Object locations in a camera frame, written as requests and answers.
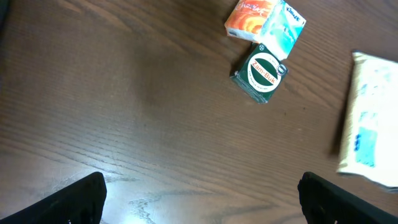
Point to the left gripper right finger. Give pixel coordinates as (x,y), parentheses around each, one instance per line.
(324,202)

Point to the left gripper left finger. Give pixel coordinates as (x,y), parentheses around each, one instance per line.
(80,202)

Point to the yellow snack bag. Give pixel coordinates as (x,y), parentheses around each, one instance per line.
(369,138)

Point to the round tape roll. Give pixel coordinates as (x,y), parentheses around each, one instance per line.
(260,74)

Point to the teal small carton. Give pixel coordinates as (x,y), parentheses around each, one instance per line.
(281,30)

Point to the orange small carton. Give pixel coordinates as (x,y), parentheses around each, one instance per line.
(248,18)

